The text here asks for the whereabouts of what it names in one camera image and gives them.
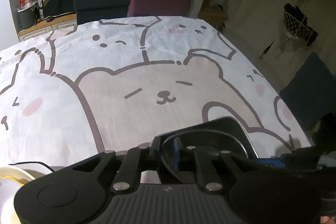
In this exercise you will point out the wooden low cabinet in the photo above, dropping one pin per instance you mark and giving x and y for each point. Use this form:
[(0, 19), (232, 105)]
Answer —
[(36, 29)]

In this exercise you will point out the cardboard box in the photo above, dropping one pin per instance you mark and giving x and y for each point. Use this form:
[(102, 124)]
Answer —
[(210, 15)]

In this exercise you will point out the grey trash bin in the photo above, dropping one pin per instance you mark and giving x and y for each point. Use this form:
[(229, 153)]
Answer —
[(26, 18)]

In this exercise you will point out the person's right hand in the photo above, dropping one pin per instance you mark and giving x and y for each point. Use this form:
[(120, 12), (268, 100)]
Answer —
[(329, 220)]

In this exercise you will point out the floral bowl with yellow rim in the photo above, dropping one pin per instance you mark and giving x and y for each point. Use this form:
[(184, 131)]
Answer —
[(8, 195)]

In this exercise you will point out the cartoon bear tablecloth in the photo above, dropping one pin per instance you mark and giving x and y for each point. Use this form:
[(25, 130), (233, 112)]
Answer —
[(131, 82)]

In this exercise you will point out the small black oval object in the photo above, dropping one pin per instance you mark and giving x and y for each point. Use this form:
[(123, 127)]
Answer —
[(49, 19)]

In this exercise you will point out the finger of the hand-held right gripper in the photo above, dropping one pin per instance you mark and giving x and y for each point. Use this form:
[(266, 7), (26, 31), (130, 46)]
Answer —
[(271, 161)]

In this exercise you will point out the small black bowl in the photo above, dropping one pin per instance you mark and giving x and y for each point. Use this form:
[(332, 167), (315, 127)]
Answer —
[(223, 134)]

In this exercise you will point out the black net bag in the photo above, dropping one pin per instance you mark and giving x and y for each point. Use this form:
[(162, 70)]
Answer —
[(299, 24)]

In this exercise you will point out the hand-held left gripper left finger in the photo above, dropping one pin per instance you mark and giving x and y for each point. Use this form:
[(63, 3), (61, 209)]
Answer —
[(155, 158)]

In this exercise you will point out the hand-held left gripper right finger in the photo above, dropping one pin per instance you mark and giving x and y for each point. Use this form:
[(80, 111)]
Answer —
[(177, 154)]

